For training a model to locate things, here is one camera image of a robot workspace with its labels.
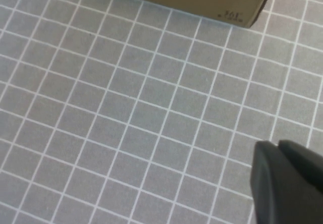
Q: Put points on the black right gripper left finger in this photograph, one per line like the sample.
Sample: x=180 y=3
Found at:
x=277 y=196

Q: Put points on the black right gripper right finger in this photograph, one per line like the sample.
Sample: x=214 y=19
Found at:
x=305 y=163

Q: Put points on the grey grid tablecloth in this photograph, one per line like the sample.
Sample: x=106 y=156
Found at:
x=126 y=120

